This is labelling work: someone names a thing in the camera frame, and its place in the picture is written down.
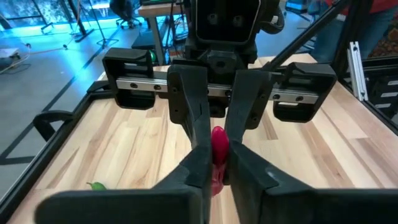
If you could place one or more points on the green chili pepper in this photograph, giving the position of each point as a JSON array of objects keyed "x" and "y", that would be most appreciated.
[{"x": 99, "y": 186}]

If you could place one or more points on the wooden background table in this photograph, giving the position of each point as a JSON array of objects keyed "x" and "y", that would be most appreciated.
[{"x": 155, "y": 9}]

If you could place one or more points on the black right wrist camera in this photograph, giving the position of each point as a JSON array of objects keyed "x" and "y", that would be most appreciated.
[{"x": 227, "y": 21}]

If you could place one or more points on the person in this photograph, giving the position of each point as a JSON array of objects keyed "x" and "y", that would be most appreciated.
[{"x": 379, "y": 28}]

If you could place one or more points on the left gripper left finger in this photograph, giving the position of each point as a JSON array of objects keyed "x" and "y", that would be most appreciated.
[{"x": 124, "y": 207}]

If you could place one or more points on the black office chair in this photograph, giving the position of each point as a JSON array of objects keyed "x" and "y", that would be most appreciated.
[{"x": 124, "y": 9}]

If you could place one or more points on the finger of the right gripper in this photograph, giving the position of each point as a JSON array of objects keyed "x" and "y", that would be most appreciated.
[
  {"x": 248, "y": 102},
  {"x": 189, "y": 99}
]

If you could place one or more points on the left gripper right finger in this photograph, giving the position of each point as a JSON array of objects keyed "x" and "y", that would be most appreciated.
[{"x": 311, "y": 207}]

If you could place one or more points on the red chili pepper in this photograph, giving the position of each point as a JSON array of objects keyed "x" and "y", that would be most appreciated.
[{"x": 219, "y": 143}]

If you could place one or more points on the silver aluminium bracket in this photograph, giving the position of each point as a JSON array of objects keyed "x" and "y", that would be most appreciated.
[{"x": 356, "y": 71}]

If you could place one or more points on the black frame clamp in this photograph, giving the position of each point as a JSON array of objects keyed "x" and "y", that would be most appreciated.
[{"x": 46, "y": 116}]

